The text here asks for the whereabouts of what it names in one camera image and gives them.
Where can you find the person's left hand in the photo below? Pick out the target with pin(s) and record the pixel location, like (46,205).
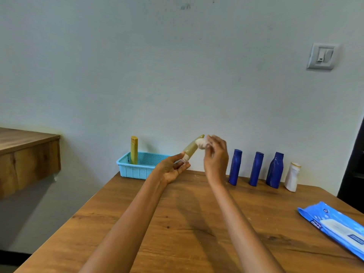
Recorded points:
(167,170)

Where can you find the person's right hand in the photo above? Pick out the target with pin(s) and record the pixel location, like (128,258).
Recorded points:
(216,164)

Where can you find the slim dark blue bottle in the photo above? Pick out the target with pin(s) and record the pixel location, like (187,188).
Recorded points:
(235,167)
(256,170)

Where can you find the white wipe cloth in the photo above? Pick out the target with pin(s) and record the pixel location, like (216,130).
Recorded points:
(202,143)

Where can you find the beige bottle with white cap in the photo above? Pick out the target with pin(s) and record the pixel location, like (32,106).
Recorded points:
(190,149)

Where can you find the light blue plastic basket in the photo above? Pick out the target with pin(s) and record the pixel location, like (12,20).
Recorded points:
(136,169)

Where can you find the yellow bottle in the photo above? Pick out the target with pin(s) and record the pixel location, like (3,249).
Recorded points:
(134,150)

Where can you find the wide dark blue bottle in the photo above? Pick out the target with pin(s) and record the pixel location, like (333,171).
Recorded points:
(275,171)

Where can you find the blue wet wipes pack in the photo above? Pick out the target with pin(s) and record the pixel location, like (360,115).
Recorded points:
(318,214)

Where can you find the person's left forearm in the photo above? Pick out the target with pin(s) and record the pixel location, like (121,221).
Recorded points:
(125,224)

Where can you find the person's right forearm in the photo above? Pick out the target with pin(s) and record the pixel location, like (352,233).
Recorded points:
(244,230)

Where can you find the wooden table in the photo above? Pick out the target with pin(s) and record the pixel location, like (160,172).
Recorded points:
(187,230)

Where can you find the black door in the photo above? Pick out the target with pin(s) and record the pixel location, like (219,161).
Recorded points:
(352,181)

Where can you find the wooden side desk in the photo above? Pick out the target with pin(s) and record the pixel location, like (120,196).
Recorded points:
(25,159)

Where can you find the grey wall light switch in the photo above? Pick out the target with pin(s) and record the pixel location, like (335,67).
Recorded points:
(322,56)

